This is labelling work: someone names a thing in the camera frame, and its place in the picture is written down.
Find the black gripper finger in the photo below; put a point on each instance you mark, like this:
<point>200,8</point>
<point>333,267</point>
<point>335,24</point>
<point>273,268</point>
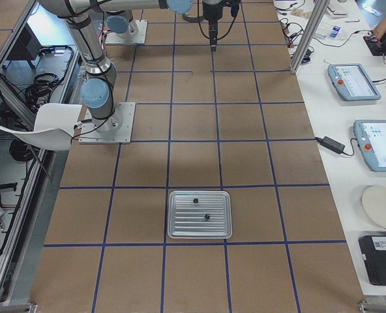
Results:
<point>213,44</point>

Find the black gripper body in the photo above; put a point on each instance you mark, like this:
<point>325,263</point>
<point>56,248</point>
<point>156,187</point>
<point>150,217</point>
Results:
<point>212,10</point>

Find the ribbed metal tray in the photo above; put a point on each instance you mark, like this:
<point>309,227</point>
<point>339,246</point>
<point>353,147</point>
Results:
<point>186,220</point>

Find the upper teach pendant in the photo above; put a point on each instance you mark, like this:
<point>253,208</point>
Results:
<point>352,82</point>

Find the teach pendant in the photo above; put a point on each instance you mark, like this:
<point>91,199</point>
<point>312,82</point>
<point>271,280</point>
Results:
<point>371,139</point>
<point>352,82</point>

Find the black power adapter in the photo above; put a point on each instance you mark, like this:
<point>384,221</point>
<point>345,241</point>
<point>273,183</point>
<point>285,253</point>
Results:
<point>331,144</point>

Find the white plastic chair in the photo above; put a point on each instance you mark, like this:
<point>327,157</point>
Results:
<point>53,129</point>

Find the lower teach pendant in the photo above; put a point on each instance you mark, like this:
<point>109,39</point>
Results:
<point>371,139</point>

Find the cream round plate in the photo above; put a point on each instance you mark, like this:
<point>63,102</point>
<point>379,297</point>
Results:
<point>374,204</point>

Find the black box with label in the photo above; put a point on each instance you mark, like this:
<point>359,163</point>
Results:
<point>373,250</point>

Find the aluminium frame post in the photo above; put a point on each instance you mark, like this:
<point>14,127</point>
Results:
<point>309,31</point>

